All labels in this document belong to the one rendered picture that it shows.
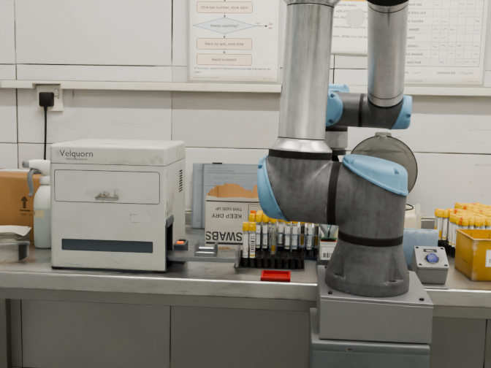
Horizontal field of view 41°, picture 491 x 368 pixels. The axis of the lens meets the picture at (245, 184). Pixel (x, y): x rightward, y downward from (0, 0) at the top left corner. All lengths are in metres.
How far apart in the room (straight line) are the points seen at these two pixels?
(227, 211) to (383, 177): 0.77
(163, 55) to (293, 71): 1.06
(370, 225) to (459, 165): 1.08
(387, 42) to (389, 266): 0.42
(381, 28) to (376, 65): 0.09
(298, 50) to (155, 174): 0.53
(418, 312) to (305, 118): 0.38
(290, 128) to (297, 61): 0.12
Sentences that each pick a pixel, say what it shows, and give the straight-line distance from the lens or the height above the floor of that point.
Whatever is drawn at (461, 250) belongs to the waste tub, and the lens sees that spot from 1.72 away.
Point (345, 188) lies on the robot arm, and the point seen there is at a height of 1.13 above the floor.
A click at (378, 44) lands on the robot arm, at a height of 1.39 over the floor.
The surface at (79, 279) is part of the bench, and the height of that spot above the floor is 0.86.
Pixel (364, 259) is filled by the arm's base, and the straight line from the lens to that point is 1.17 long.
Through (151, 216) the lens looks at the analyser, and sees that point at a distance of 1.57.
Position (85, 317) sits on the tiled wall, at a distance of 2.38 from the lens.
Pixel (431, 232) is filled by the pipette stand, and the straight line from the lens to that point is 1.68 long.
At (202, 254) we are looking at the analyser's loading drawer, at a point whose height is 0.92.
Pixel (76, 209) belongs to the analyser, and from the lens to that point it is 1.62.
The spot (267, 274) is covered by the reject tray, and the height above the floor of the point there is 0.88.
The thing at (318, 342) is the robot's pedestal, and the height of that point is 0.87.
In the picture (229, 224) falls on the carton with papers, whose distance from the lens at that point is 1.84.
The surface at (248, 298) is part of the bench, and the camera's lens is 1.57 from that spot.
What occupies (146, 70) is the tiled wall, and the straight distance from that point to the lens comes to 2.21.
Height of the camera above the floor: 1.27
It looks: 7 degrees down
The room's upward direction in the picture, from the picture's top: 1 degrees clockwise
